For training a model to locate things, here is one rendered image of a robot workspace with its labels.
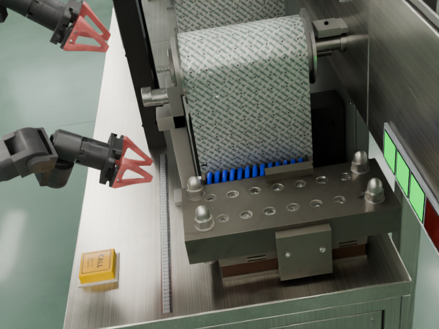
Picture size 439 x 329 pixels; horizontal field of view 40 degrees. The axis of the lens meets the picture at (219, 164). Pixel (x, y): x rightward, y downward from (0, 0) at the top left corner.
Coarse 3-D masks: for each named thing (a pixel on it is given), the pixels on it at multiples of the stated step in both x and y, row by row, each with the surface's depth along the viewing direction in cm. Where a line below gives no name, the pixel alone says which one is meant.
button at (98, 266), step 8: (112, 248) 125; (88, 256) 124; (96, 256) 124; (104, 256) 124; (112, 256) 123; (80, 264) 123; (88, 264) 122; (96, 264) 122; (104, 264) 122; (112, 264) 121; (80, 272) 121; (88, 272) 120; (96, 272) 120; (104, 272) 120; (112, 272) 120; (80, 280) 120; (88, 280) 121; (96, 280) 121; (104, 280) 121
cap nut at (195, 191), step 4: (192, 176) 117; (188, 180) 117; (192, 180) 116; (196, 180) 116; (188, 184) 117; (192, 184) 116; (196, 184) 116; (200, 184) 117; (188, 188) 117; (192, 188) 116; (196, 188) 116; (200, 188) 117; (188, 192) 118; (192, 192) 117; (196, 192) 117; (200, 192) 117; (204, 192) 119; (188, 196) 118; (192, 196) 117; (196, 196) 117; (200, 196) 117; (192, 200) 118; (196, 200) 117
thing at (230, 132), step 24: (240, 96) 115; (264, 96) 115; (288, 96) 116; (192, 120) 117; (216, 120) 117; (240, 120) 118; (264, 120) 118; (288, 120) 119; (216, 144) 121; (240, 144) 121; (264, 144) 122; (288, 144) 122; (216, 168) 124
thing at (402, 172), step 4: (400, 156) 91; (400, 160) 91; (400, 164) 91; (404, 164) 89; (400, 168) 92; (404, 168) 90; (400, 172) 92; (404, 172) 90; (408, 172) 88; (400, 176) 92; (404, 176) 90; (400, 180) 93; (404, 180) 91; (400, 184) 93; (404, 184) 91; (404, 188) 91
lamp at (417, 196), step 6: (414, 180) 86; (414, 186) 86; (414, 192) 87; (420, 192) 84; (414, 198) 87; (420, 198) 85; (414, 204) 88; (420, 204) 85; (420, 210) 86; (420, 216) 86
